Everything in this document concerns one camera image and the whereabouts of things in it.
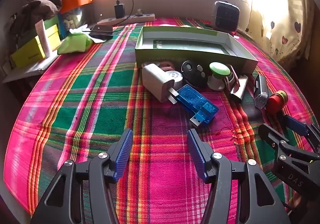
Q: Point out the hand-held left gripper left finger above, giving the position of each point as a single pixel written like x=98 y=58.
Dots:
x=123 y=156

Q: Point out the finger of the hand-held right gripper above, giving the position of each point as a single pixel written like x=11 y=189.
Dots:
x=271 y=135
x=295 y=125

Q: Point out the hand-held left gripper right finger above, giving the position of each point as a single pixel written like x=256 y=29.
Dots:
x=197 y=156

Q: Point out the red-capped small bottle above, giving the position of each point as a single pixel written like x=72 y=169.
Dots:
x=275 y=102

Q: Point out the black bicycle light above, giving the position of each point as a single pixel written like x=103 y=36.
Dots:
x=261 y=89

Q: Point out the silver metal case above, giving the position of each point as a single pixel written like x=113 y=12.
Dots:
x=238 y=91

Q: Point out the blue translucent USB tester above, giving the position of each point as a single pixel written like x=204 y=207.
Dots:
x=195 y=100

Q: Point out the small white round jar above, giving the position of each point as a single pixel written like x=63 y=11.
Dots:
x=175 y=76

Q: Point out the green-topped white knob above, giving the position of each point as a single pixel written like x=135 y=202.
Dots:
x=220 y=69

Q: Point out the white USB wall charger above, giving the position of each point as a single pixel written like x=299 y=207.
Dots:
x=155 y=76

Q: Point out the black round remote fob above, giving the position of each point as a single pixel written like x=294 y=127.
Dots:
x=192 y=69

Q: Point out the small pink clip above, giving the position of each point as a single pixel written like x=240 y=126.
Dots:
x=166 y=64

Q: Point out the green cardboard box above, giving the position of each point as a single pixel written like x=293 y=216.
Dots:
x=190 y=55

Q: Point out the plaid blanket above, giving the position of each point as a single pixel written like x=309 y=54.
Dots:
x=82 y=104

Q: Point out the wooden cabinet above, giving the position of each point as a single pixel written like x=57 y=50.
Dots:
x=312 y=26

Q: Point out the heart print curtain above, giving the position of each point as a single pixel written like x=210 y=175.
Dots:
x=282 y=19

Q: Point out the light green cloth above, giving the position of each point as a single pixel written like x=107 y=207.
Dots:
x=75 y=42

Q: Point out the small grey fan heater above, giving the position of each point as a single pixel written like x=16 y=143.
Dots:
x=226 y=17

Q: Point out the black smartphone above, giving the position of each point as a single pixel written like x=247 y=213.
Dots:
x=100 y=29

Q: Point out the yellow-green cardboard box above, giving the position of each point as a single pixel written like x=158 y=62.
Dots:
x=27 y=54

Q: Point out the white power strip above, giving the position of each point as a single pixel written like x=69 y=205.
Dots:
x=145 y=17

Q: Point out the white tube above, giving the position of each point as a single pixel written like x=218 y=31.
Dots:
x=43 y=39

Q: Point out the blue box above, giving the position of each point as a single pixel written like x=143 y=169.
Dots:
x=62 y=26

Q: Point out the white plug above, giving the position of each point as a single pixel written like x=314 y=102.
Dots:
x=140 y=12

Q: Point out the black power adapter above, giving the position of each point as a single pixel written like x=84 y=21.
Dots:
x=119 y=11

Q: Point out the clear plastic container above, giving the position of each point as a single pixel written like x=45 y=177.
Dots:
x=73 y=17

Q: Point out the green cardboard carton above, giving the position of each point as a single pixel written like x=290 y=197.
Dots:
x=50 y=24

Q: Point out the brown cloth bag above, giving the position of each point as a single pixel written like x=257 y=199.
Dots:
x=40 y=10

